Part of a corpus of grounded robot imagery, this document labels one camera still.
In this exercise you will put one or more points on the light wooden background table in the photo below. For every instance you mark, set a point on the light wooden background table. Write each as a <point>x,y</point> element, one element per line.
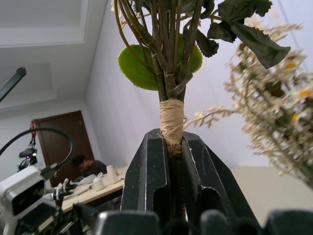
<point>83,195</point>

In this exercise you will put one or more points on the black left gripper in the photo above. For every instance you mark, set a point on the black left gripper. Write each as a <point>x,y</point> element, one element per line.
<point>44,219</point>

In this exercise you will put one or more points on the brown wooden door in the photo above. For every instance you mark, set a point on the brown wooden door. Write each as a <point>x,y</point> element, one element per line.
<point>61,137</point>

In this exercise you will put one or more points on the white cylinder roll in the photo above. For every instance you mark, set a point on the white cylinder roll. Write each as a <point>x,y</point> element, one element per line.
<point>112,174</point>

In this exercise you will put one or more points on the black camera device on stand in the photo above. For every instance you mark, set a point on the black camera device on stand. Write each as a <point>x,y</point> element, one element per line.
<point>28,155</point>

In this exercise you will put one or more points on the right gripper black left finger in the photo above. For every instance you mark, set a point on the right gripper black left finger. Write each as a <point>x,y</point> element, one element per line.
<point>144,176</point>

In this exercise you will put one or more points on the dried daisy flower bouquet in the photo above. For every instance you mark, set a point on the dried daisy flower bouquet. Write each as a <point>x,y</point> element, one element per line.
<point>276,117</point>

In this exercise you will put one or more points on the green leafy bouquet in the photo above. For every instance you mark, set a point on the green leafy bouquet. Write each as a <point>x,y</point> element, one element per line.
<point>171,115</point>

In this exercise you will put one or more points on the black metal bar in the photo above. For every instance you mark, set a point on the black metal bar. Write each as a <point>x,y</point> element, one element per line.
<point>12,82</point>

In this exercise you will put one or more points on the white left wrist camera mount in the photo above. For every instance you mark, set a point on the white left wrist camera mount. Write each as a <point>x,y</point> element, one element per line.
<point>22,178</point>

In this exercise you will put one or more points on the small white jug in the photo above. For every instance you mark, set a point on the small white jug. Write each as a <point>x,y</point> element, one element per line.
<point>98,183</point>

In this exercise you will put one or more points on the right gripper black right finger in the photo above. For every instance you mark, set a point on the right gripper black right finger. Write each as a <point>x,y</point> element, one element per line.
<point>210,176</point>

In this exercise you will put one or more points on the seated person in dark shirt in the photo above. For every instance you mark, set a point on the seated person in dark shirt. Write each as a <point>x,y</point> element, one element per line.
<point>91,166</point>

